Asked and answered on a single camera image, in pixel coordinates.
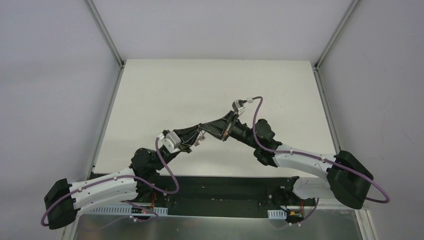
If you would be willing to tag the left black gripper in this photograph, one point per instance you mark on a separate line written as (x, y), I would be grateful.
(184, 147)

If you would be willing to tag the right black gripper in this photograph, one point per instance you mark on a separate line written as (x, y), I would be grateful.
(230, 125)

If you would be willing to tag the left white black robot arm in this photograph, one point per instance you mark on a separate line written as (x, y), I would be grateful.
(65, 201)

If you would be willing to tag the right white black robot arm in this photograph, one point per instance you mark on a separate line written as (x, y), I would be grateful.
(342, 174)

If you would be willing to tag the front steel sheet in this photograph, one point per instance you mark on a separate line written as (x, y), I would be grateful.
(320, 226)

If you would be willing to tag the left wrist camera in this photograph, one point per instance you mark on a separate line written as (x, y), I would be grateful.
(171, 141)

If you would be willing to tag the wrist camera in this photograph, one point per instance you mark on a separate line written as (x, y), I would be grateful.
(171, 141)
(238, 105)

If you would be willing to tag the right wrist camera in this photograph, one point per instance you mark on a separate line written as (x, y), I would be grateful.
(238, 105)

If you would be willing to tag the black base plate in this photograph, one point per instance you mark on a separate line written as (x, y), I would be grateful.
(218, 196)

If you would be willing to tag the right white cable duct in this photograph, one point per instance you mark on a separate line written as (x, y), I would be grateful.
(277, 214)

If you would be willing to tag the left aluminium frame rail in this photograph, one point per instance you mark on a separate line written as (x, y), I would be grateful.
(91, 77)

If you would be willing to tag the aluminium frame rail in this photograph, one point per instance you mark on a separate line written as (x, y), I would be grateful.
(91, 77)
(327, 90)

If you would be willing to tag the right aluminium frame rail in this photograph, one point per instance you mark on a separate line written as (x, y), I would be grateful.
(327, 90)

